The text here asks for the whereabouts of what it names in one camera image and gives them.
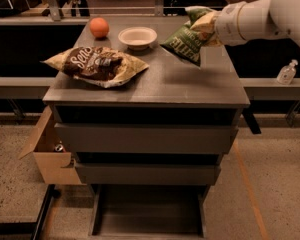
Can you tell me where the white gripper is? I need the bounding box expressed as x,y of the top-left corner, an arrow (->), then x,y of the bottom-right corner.
191,2 -> 246,47

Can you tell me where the green jalapeno chip bag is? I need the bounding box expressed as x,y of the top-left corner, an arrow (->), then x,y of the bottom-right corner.
160,6 -> 217,66

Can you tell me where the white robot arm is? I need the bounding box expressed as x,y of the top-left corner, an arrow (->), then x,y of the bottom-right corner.
191,0 -> 300,47

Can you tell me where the grey drawer cabinet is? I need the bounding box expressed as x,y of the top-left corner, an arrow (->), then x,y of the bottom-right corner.
42,16 -> 251,240

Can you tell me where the brown Sensations chip bag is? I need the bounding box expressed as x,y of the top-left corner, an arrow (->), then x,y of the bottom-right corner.
44,47 -> 149,88

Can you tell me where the grey top drawer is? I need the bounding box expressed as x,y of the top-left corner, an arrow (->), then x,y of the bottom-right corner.
55,123 -> 238,154

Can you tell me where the grey middle drawer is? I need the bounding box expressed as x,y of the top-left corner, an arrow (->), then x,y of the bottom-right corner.
75,163 -> 221,186

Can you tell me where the grey open bottom drawer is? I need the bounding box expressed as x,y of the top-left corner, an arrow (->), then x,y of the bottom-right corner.
89,185 -> 206,240

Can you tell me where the white paper bowl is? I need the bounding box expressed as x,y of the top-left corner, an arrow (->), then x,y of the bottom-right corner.
118,27 -> 157,51

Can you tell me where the clear hand sanitizer bottle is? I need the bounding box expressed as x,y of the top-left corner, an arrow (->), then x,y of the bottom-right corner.
276,59 -> 298,85

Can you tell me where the orange fruit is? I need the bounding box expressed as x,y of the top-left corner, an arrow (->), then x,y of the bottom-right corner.
89,18 -> 109,38

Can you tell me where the soda can in box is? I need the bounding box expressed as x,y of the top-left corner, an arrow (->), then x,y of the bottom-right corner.
54,144 -> 65,152

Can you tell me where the open cardboard box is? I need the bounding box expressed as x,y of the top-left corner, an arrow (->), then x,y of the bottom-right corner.
18,107 -> 82,185

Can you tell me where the black floor frame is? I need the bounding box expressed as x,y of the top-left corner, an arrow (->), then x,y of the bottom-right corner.
0,184 -> 61,240

